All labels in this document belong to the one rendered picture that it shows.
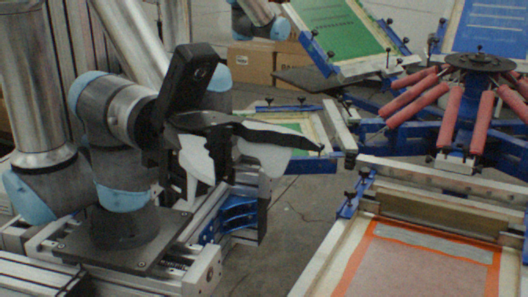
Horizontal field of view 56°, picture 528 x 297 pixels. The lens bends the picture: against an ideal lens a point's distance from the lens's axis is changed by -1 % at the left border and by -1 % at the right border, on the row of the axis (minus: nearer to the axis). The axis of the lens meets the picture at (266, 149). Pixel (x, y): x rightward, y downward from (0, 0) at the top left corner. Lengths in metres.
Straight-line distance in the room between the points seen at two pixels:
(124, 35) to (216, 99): 0.63
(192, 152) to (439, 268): 1.19
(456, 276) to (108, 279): 0.95
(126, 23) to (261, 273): 2.29
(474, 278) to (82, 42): 1.20
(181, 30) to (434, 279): 1.01
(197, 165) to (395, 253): 1.19
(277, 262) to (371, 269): 1.58
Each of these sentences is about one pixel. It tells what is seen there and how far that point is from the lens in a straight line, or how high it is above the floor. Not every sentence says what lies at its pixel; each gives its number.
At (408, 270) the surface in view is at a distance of 1.52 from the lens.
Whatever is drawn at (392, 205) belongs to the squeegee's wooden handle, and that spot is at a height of 1.02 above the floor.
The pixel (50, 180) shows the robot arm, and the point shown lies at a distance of 0.94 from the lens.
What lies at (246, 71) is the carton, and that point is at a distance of 6.05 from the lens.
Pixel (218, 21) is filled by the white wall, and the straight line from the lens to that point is 6.67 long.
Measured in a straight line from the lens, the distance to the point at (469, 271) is 1.58.
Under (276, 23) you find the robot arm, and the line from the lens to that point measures 1.56.
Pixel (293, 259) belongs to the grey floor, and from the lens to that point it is 3.06.
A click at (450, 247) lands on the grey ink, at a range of 1.65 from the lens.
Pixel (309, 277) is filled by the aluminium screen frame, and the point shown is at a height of 0.99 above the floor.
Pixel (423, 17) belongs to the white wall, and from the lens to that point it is 5.73.
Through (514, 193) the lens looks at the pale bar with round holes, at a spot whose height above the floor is 1.03.
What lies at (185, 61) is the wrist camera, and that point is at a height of 1.75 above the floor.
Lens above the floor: 1.89
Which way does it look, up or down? 26 degrees down
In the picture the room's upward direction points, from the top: straight up
